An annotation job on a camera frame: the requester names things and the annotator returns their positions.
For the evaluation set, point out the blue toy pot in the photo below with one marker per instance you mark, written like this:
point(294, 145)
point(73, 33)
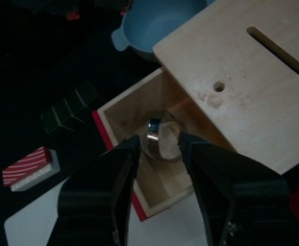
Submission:
point(155, 25)

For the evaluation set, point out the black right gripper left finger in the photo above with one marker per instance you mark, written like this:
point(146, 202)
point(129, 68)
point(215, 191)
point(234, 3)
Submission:
point(95, 192)

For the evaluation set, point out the white cutting board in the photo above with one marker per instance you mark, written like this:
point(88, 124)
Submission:
point(164, 224)

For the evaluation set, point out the wooden box with slot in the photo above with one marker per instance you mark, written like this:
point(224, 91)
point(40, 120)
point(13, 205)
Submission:
point(246, 96)

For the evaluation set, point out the dark green segmented toy block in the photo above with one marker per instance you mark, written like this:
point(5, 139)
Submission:
point(69, 110)

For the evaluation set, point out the red white striped toy block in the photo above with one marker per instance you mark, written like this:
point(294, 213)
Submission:
point(29, 169)

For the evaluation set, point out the wooden drawer with red front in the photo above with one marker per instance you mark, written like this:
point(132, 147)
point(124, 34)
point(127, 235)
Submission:
point(155, 150)

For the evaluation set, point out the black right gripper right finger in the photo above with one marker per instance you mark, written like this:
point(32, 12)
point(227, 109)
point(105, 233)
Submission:
point(240, 198)

